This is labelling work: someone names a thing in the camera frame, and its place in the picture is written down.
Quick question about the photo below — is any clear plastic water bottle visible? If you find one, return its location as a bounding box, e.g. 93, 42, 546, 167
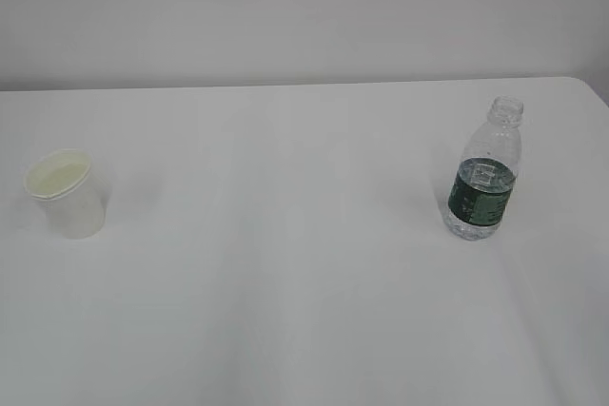
442, 97, 524, 241

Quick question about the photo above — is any white paper cup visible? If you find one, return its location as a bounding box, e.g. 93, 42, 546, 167
24, 149, 106, 240

